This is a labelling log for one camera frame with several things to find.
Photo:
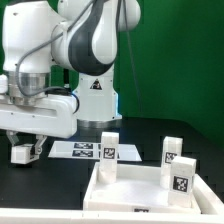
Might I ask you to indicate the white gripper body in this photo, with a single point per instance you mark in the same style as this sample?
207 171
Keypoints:
50 116

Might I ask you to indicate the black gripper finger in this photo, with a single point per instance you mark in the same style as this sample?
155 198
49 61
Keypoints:
40 140
12 136

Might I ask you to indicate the white square table top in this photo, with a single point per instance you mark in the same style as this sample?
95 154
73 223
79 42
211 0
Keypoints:
136 189

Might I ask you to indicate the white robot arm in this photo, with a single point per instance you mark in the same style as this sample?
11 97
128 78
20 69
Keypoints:
58 68

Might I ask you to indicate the white sheet with tags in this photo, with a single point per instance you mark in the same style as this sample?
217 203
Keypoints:
89 150

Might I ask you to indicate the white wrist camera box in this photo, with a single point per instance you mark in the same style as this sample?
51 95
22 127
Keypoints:
3 84

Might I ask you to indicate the white L-shaped obstacle wall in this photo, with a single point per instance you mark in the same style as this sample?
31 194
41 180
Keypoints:
211 206

